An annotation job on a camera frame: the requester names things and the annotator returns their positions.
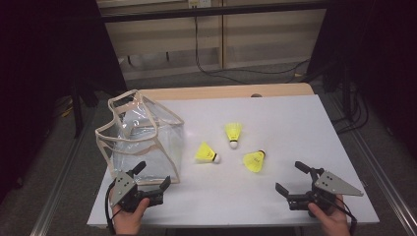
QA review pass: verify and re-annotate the person's right hand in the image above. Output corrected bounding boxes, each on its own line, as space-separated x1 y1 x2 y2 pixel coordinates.
307 195 352 236

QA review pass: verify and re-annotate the black metal bar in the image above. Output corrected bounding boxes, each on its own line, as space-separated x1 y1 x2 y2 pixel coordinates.
99 1 328 24

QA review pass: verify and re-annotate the light wooden cabinet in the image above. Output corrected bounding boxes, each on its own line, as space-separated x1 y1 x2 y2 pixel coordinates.
97 0 328 82

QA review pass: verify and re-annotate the person's left hand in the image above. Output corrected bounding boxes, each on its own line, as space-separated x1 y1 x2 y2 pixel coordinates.
109 196 151 236

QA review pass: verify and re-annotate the white power socket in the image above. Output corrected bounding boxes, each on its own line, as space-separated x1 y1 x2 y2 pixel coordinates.
187 0 212 9

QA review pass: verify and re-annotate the right hand-held gripper cable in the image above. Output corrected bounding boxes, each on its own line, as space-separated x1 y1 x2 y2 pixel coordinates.
324 193 358 236

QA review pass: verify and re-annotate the black curtain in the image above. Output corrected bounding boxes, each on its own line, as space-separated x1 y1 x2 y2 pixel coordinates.
308 0 417 155
0 0 127 198

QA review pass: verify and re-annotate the yellow cable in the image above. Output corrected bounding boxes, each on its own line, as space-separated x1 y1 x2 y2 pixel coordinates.
60 97 74 118

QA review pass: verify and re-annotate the aluminium rail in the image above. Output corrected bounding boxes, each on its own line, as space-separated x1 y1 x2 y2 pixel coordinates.
330 94 417 236
29 107 96 236

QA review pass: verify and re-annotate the left hand-held gripper cable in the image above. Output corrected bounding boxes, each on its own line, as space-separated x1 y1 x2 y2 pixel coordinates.
104 187 118 236

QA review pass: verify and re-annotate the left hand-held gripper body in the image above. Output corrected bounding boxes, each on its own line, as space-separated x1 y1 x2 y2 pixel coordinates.
109 169 164 213

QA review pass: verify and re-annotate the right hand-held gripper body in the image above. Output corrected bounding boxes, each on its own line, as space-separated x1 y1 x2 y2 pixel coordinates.
287 166 365 218

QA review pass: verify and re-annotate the bundle of black cables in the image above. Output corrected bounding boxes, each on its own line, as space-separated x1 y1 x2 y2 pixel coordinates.
330 82 370 135

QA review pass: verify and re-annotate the hand-held gripper cable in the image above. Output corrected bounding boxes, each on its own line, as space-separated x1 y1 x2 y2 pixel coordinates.
324 193 358 236
104 187 118 236

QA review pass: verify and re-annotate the yellow shuttlecock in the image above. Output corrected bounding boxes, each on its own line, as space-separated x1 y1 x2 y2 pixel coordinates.
224 122 244 150
242 149 267 174
195 141 221 165

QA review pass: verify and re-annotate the black metal stand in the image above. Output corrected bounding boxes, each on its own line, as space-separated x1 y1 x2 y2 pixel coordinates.
70 78 99 139

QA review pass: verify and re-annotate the clear bag with beige trim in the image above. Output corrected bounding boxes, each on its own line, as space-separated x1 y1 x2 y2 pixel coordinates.
94 88 185 186

